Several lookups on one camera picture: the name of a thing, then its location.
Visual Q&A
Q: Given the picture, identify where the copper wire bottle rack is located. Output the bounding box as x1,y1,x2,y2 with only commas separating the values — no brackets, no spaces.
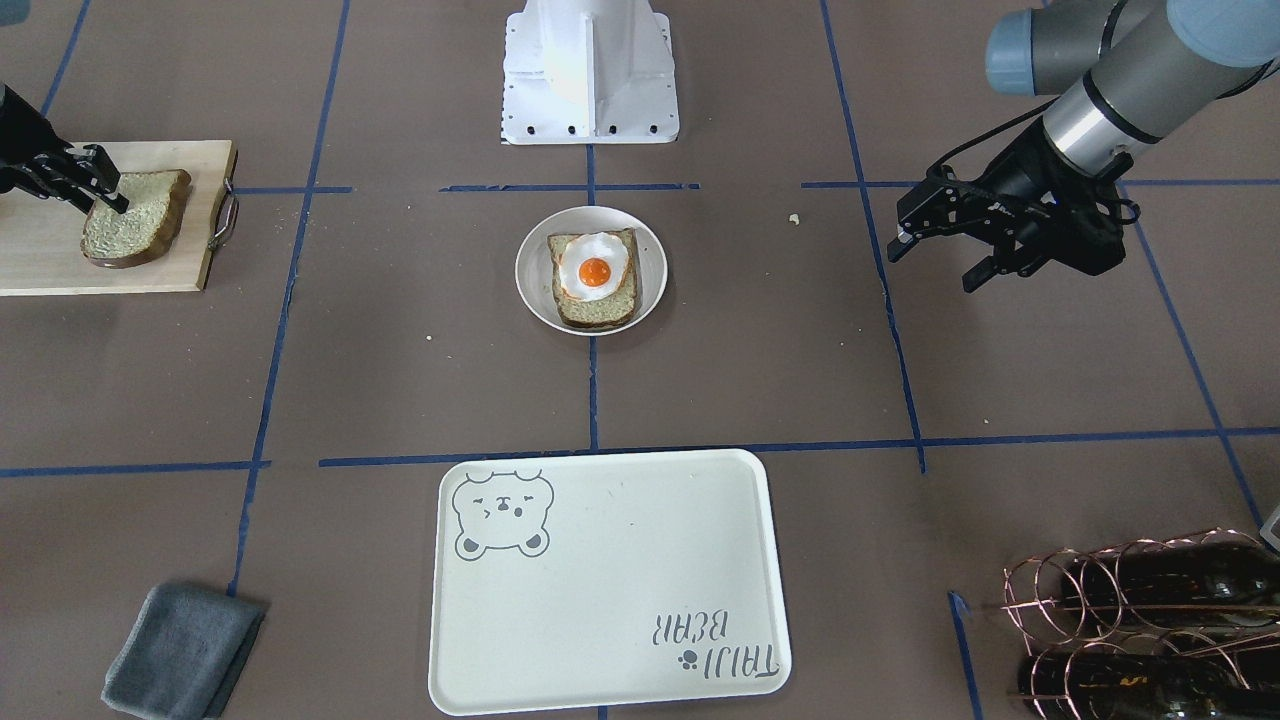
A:
1000,528,1279,719

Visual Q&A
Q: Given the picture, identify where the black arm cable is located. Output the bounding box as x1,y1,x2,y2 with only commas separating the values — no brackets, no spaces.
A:
925,95,1140,225

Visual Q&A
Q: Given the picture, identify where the fried egg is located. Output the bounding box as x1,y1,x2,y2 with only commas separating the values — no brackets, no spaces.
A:
556,232,632,302

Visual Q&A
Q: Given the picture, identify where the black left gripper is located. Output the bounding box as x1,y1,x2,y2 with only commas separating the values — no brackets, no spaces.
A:
886,126,1140,293

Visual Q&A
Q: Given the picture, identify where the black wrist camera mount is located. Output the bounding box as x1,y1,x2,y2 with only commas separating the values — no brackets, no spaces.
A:
896,165,1000,245

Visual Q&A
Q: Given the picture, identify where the green wine bottle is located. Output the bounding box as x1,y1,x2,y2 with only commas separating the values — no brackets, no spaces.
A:
1018,651,1279,719
1060,543,1279,629

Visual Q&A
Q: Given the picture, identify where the grey folded cloth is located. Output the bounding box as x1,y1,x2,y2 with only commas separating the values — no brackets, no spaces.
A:
100,582,266,719

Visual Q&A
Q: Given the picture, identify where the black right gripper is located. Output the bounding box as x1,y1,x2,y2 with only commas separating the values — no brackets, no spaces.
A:
1,85,131,215

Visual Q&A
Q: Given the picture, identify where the white round plate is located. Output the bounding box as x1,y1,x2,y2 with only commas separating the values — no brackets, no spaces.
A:
515,206,669,337

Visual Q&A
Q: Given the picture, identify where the wooden cutting board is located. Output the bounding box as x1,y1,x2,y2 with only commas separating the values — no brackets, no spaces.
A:
1,138,238,296

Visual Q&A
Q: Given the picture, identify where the green wine bottle front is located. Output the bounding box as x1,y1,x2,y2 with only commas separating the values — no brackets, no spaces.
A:
1018,651,1279,719

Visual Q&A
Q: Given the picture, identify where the cream bear tray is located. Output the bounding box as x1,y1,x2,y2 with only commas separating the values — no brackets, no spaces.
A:
428,448,794,716

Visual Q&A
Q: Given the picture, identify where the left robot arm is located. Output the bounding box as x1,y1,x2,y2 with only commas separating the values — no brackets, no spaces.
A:
886,1,1277,293

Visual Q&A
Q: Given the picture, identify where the bread slice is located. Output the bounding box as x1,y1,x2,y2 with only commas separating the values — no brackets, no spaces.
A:
547,228,637,329
79,169,192,269

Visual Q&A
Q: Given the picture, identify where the green wine bottle middle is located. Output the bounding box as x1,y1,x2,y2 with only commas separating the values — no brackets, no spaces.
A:
1060,543,1279,629

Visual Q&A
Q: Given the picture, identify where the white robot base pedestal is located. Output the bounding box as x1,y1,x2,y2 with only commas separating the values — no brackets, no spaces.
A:
500,1,681,146

